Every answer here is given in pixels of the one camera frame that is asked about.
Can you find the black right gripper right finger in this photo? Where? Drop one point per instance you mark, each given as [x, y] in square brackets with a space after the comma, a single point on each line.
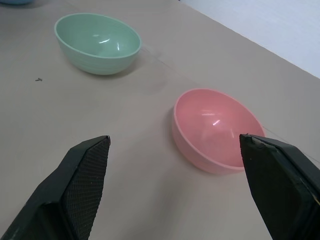
[280, 190]

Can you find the blue plastic bowl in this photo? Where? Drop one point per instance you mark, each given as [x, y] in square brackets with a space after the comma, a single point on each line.
[15, 2]

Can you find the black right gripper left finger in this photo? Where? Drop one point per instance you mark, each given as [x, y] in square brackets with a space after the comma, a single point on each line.
[75, 190]

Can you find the green plastic bowl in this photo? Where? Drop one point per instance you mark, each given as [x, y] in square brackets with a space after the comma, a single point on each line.
[97, 47]

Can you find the pink plastic bowl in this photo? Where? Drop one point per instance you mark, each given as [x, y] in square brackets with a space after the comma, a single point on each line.
[207, 130]

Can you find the small dark screw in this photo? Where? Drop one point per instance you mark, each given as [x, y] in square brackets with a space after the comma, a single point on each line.
[39, 80]

